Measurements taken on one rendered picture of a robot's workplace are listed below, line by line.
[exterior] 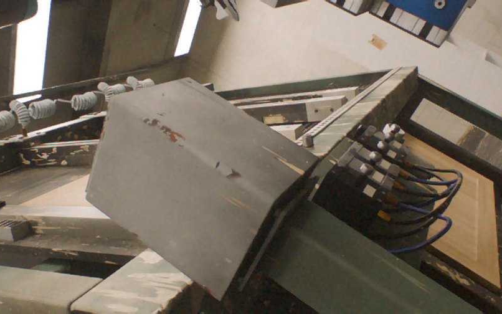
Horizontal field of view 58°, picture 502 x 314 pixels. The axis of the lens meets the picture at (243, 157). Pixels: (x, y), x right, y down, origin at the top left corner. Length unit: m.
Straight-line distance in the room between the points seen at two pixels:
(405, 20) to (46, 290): 0.52
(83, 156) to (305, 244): 1.25
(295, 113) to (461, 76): 3.42
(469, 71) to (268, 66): 3.16
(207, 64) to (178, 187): 7.18
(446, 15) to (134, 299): 0.45
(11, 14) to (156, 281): 0.69
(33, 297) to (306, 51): 6.29
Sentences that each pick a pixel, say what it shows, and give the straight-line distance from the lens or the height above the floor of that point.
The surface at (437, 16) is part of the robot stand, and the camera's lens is 0.55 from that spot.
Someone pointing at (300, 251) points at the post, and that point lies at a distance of 0.39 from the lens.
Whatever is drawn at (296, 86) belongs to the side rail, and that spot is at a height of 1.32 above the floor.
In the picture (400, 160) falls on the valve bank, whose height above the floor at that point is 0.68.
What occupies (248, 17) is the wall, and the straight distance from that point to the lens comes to 7.03.
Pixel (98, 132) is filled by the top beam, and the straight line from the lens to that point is 2.11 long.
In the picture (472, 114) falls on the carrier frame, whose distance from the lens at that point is 2.53.
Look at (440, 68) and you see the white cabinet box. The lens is 4.89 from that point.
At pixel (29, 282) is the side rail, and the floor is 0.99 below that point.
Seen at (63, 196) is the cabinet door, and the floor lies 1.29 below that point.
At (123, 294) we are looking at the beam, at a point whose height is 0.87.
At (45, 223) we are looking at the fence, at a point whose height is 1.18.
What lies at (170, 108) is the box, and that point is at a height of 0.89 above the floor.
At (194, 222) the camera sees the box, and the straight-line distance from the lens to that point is 0.39.
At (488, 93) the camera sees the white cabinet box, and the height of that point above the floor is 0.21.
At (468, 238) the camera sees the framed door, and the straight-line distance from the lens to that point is 1.65.
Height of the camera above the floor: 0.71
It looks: 14 degrees up
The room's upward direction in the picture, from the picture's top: 57 degrees counter-clockwise
